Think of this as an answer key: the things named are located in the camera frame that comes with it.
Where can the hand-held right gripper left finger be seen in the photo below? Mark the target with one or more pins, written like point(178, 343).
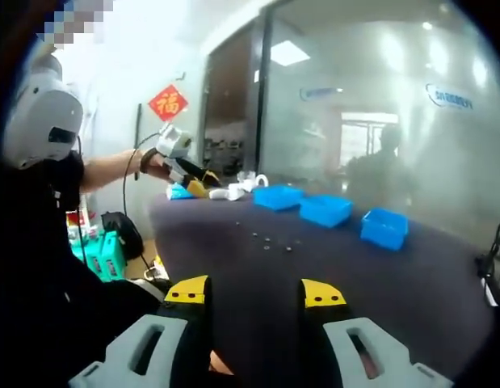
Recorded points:
point(124, 355)

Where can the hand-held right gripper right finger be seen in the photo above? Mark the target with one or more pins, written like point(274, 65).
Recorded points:
point(395, 363)

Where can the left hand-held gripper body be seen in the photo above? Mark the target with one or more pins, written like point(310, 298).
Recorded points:
point(173, 141)

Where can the blue plastic bin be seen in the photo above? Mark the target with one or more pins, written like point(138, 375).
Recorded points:
point(383, 232)
point(278, 199)
point(326, 212)

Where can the screws nuts washers group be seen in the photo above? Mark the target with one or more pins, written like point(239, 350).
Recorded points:
point(266, 246)

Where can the person's left hand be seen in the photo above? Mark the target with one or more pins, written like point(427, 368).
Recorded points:
point(158, 167)

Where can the person's right hand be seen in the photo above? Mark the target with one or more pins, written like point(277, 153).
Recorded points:
point(221, 361)

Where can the blue white tissue pack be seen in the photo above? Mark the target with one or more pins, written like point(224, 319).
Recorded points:
point(179, 193)

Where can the dark wristband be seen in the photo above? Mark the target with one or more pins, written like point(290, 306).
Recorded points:
point(146, 161)

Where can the white curved hook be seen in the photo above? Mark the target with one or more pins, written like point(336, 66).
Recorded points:
point(267, 181)

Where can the black bag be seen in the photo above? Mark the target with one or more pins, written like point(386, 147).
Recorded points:
point(124, 234)

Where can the green plastic crate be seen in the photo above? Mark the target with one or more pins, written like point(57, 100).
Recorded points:
point(108, 256)

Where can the person's black clothing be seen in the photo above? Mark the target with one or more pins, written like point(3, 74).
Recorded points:
point(31, 283)

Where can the red white box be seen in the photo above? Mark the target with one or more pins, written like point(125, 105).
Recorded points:
point(78, 224)

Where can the blue logo decal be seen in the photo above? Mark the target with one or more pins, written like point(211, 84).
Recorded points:
point(320, 94)

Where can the red diamond wall decoration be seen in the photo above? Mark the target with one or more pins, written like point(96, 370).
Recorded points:
point(168, 103)

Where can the dark door frame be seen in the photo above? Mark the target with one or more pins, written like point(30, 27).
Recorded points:
point(265, 101)

